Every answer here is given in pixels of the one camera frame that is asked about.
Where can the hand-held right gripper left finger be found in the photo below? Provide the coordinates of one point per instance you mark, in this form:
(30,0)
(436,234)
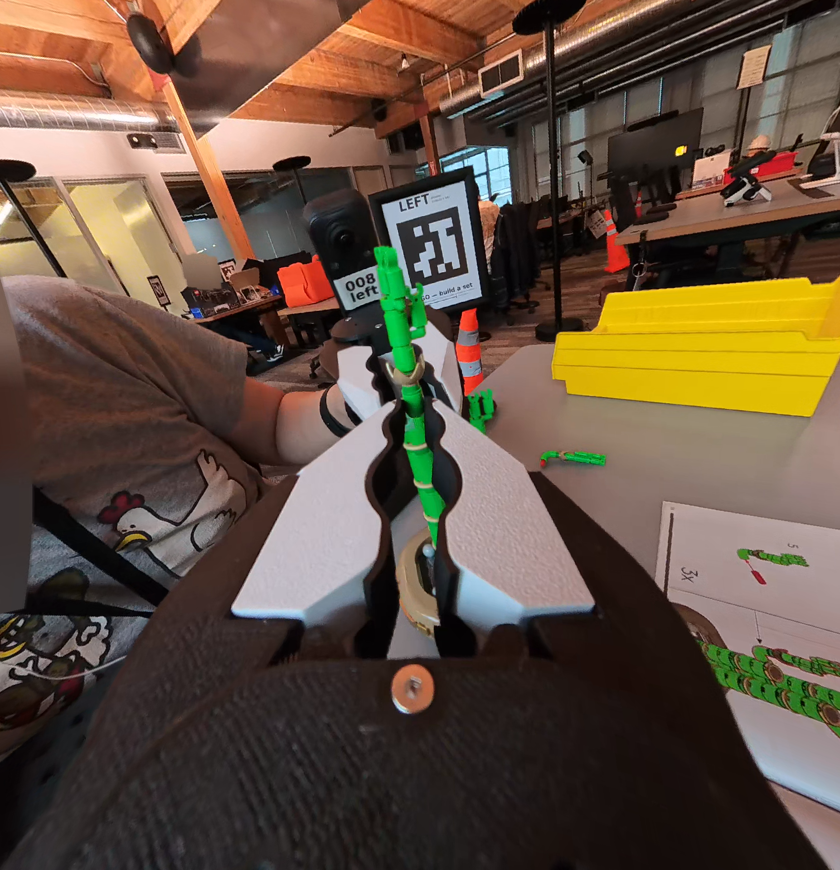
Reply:
(311,544)

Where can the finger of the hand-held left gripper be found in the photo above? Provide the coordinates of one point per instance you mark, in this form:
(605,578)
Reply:
(360,384)
(448,367)

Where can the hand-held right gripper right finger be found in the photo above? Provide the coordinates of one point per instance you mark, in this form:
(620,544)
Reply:
(515,544)

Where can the green lego bamboo sprig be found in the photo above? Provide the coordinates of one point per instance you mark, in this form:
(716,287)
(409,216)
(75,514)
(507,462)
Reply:
(481,408)
(583,458)

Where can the green lego bamboo plant model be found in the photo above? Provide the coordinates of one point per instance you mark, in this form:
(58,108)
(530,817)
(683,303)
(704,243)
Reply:
(425,476)

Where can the person's left forearm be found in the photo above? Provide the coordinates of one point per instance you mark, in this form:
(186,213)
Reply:
(290,425)

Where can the lego instruction booklet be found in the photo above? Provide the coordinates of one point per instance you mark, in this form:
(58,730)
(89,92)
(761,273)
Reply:
(787,612)

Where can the orange traffic cone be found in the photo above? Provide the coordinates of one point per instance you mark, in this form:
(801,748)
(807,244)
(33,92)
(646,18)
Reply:
(470,353)
(615,245)

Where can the orange bag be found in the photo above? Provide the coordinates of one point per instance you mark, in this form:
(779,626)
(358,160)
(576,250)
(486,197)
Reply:
(304,282)

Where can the dark office desk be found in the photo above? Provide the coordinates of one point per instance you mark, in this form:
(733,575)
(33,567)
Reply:
(311,311)

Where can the black floor lamp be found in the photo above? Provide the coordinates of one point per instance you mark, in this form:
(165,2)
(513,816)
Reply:
(292,164)
(554,204)
(25,204)

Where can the white air vent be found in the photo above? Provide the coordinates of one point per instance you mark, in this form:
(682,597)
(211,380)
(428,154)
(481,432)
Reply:
(500,73)

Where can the person in grey shirt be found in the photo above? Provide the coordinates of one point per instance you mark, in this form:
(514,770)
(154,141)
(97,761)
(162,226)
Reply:
(120,380)

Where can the stack of yellow plastic bins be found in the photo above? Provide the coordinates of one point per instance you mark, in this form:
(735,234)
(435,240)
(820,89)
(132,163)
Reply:
(698,360)

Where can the black round lamp head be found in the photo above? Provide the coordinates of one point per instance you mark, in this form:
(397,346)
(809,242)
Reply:
(151,41)

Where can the black computer monitor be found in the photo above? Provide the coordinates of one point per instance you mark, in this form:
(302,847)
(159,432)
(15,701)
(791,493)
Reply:
(654,146)

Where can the grey work table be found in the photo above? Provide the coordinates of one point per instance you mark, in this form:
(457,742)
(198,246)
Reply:
(732,217)

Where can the white and black device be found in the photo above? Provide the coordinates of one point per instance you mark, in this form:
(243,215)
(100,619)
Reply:
(753,192)

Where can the red case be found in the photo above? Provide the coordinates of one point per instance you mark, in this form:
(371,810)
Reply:
(780,163)

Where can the white paper sign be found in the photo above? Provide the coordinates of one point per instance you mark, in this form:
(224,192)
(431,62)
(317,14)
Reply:
(754,66)

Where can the white stand with black board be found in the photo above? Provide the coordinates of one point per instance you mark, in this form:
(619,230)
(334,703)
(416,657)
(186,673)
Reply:
(834,160)

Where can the silver air duct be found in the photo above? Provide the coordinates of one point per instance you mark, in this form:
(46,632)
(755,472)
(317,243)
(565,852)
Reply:
(664,37)

